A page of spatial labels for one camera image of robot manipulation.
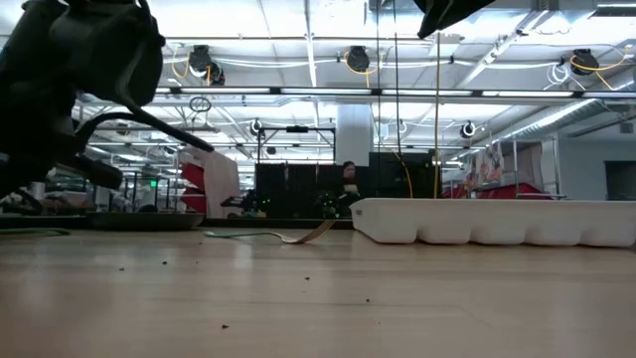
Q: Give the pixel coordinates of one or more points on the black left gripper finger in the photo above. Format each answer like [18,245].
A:
[189,139]
[99,175]

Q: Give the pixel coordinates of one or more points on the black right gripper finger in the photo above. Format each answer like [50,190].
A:
[442,12]

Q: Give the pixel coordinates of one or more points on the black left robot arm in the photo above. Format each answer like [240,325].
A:
[25,35]

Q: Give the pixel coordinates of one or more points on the white draped cloth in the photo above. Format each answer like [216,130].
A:
[221,184]

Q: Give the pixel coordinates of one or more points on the black robot green lights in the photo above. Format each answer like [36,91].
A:
[253,204]
[330,205]

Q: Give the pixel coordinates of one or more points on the black partition panels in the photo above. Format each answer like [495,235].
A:
[298,189]

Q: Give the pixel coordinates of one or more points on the long ceiling light bar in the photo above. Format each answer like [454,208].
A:
[323,91]

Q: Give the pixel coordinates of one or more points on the white square pillar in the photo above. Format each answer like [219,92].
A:
[354,134]

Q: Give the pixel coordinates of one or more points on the printed hanging cloth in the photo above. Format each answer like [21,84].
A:
[484,164]

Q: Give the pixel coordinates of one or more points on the person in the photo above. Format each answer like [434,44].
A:
[349,174]

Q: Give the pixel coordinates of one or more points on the black cabinet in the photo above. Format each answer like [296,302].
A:
[387,174]

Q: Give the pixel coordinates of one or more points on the white plastic cutlery tray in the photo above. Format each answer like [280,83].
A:
[497,221]

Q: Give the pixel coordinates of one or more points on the black background rig frame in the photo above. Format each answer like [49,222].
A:
[296,128]

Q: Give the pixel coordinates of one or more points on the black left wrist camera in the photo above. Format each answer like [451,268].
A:
[109,50]

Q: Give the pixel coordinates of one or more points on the dark wall monitor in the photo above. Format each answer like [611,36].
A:
[621,180]

